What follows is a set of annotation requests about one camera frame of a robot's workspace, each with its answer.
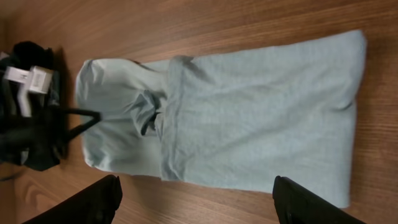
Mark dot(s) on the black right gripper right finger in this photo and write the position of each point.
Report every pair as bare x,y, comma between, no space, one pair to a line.
295,204

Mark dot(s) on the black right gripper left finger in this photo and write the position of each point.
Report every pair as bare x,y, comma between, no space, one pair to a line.
96,204

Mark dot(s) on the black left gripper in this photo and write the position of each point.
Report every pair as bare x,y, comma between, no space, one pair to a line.
41,139

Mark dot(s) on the light blue t-shirt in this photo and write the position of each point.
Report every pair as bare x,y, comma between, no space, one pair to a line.
233,121

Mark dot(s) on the folded black clothes stack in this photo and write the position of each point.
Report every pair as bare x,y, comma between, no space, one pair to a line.
31,98

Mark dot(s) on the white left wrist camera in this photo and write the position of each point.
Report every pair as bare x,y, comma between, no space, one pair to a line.
36,80

